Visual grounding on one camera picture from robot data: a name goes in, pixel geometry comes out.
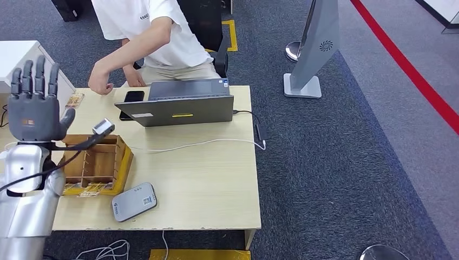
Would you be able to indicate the person's left hand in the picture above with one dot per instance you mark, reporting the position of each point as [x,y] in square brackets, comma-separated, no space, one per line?
[98,80]

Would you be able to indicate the person's right hand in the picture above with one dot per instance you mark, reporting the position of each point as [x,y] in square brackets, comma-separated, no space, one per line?
[134,77]

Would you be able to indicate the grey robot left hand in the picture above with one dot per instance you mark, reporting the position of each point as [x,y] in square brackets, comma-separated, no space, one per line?
[34,114]

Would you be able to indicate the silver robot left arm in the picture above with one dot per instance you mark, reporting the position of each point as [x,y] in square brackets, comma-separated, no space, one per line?
[25,215]

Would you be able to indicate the person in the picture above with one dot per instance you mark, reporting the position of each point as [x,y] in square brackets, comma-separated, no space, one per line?
[175,43]

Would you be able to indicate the black smartphone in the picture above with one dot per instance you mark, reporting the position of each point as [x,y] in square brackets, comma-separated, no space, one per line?
[133,96]

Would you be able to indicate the grey laptop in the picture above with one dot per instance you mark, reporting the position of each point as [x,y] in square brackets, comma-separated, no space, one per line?
[174,113]

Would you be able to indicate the white cabinet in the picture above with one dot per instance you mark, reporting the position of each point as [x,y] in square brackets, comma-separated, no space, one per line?
[10,57]

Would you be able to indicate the black bag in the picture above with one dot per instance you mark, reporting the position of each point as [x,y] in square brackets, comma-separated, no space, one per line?
[66,9]

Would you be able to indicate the black office chair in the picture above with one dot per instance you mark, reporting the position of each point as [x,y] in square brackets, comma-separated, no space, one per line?
[204,25]

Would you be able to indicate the yellow floor tape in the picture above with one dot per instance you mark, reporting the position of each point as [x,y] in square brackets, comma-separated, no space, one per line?
[200,255]
[233,36]

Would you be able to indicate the small black dongle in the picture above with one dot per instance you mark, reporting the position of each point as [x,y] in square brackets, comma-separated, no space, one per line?
[261,132]

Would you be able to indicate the chrome stanchion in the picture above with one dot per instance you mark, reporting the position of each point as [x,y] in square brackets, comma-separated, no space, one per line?
[293,51]
[383,254]

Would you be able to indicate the grey sign stand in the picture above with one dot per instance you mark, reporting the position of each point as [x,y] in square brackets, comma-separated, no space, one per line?
[316,46]

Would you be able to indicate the red floor tape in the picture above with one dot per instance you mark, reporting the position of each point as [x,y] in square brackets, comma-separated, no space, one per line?
[412,71]

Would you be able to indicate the pale wrist camera on bracket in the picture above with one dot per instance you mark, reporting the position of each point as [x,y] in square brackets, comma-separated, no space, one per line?
[103,126]

